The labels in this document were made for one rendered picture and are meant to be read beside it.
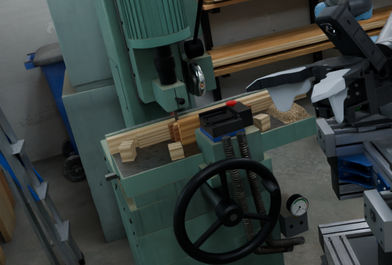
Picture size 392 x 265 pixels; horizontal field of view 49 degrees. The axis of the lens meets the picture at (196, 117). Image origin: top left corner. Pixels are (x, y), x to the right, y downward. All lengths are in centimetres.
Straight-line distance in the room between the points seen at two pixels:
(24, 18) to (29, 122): 84
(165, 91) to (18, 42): 249
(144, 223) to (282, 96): 70
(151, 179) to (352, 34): 73
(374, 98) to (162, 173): 69
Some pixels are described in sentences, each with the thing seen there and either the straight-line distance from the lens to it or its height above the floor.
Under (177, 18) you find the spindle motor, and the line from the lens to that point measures 118.
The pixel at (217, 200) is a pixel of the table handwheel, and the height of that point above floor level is 82.
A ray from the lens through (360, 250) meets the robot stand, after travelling 190.
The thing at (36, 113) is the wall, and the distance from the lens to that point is 374.
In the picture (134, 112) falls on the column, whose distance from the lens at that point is 147.
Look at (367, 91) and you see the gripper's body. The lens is 63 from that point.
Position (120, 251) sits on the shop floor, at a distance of 246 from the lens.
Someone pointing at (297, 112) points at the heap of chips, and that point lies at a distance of 132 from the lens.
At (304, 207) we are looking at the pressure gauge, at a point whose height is 65.
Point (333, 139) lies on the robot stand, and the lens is 153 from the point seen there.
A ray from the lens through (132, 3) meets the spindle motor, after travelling 117.
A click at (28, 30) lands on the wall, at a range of 360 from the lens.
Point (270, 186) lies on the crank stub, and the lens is 104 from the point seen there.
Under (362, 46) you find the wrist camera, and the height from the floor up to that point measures 126.
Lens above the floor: 142
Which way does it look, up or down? 21 degrees down
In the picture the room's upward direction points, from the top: 11 degrees counter-clockwise
